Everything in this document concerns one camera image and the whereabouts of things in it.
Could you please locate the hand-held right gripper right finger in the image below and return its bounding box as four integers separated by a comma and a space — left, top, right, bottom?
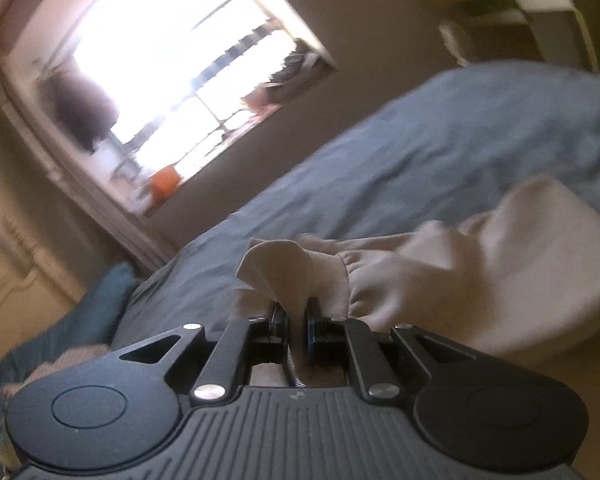
304, 297, 461, 403

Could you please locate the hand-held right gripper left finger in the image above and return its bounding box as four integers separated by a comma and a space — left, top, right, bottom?
119, 300, 292, 406

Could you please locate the beige zip hoodie black trim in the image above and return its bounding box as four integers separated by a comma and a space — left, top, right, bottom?
234, 174, 600, 391

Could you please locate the orange paper bag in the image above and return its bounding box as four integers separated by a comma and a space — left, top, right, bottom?
149, 165, 182, 197

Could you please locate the blue pillow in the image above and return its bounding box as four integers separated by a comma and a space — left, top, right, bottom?
0, 261, 142, 441

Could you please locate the grey bed blanket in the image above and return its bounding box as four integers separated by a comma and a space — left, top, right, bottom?
112, 62, 600, 351

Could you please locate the pink checked knit sweater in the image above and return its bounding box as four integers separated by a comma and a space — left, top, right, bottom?
0, 341, 112, 397

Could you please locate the pink clay pot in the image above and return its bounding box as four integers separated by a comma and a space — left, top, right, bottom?
244, 86, 277, 112

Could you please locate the cream headboard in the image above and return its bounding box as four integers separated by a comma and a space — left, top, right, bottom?
0, 214, 77, 363

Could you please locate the black bag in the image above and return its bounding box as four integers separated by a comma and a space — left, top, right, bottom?
269, 39, 327, 87

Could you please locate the bright window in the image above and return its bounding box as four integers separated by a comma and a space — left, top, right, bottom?
0, 0, 341, 218

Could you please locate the dark blurry hanging object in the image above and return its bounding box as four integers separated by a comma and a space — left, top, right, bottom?
44, 66, 119, 154

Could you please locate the cream bedpost finial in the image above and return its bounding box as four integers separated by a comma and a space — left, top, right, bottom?
439, 19, 474, 67

